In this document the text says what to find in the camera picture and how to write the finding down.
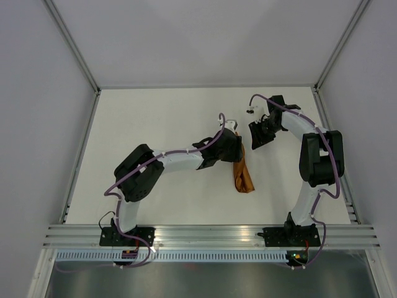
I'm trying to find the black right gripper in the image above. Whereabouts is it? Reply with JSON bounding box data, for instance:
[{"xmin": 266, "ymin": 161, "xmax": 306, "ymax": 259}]
[{"xmin": 249, "ymin": 118, "xmax": 284, "ymax": 150}]

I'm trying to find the orange cloth napkin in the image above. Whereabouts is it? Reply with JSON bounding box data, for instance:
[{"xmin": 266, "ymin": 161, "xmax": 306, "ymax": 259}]
[{"xmin": 233, "ymin": 144, "xmax": 255, "ymax": 194}]

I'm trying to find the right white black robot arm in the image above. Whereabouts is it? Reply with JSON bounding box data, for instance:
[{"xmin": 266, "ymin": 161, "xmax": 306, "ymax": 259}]
[{"xmin": 246, "ymin": 95, "xmax": 344, "ymax": 247}]

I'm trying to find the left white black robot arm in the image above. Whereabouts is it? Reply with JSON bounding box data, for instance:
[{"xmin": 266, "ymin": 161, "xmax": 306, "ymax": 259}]
[{"xmin": 105, "ymin": 128, "xmax": 243, "ymax": 246}]

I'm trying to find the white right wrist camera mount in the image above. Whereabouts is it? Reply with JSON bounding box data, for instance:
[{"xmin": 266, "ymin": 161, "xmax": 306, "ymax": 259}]
[{"xmin": 246, "ymin": 106, "xmax": 268, "ymax": 123}]

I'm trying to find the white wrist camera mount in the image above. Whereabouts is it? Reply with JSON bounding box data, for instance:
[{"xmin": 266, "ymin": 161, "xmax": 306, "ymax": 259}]
[
  {"xmin": 246, "ymin": 106, "xmax": 268, "ymax": 123},
  {"xmin": 224, "ymin": 119, "xmax": 238, "ymax": 133}
]

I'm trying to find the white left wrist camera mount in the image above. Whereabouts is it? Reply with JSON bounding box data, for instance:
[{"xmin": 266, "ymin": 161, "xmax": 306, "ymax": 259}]
[{"xmin": 224, "ymin": 119, "xmax": 238, "ymax": 133}]

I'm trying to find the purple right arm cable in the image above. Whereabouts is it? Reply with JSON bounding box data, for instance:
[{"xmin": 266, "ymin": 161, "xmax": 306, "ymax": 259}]
[{"xmin": 248, "ymin": 94, "xmax": 341, "ymax": 270}]

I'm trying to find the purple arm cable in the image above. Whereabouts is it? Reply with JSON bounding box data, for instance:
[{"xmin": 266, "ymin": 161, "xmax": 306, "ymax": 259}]
[
  {"xmin": 55, "ymin": 112, "xmax": 226, "ymax": 274},
  {"xmin": 248, "ymin": 94, "xmax": 341, "ymax": 270}
]

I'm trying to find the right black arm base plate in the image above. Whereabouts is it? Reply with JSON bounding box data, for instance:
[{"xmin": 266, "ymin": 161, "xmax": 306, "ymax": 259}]
[{"xmin": 256, "ymin": 226, "xmax": 321, "ymax": 248}]

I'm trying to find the aluminium front rail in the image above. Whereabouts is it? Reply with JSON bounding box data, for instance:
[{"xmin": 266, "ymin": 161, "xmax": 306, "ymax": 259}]
[{"xmin": 42, "ymin": 224, "xmax": 380, "ymax": 250}]

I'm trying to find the white slotted cable duct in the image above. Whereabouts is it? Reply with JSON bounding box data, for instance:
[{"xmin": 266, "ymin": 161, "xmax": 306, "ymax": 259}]
[{"xmin": 56, "ymin": 250, "xmax": 287, "ymax": 263}]

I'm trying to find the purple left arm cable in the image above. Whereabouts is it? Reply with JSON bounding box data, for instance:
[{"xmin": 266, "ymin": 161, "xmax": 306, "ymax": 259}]
[{"xmin": 55, "ymin": 112, "xmax": 226, "ymax": 274}]

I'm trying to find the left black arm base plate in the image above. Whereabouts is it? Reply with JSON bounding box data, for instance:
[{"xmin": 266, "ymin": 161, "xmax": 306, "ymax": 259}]
[{"xmin": 99, "ymin": 226, "xmax": 155, "ymax": 247}]

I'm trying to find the aluminium frame post right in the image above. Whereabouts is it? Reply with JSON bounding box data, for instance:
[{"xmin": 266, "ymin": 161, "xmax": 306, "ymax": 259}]
[{"xmin": 312, "ymin": 0, "xmax": 372, "ymax": 92}]

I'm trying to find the aluminium frame post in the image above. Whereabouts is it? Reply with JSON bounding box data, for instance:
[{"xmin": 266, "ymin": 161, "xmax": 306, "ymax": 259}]
[
  {"xmin": 42, "ymin": 0, "xmax": 100, "ymax": 94},
  {"xmin": 312, "ymin": 0, "xmax": 372, "ymax": 92}
]

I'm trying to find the aluminium frame post left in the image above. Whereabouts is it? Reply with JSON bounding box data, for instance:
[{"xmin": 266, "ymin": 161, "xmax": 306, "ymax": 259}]
[{"xmin": 42, "ymin": 0, "xmax": 100, "ymax": 94}]

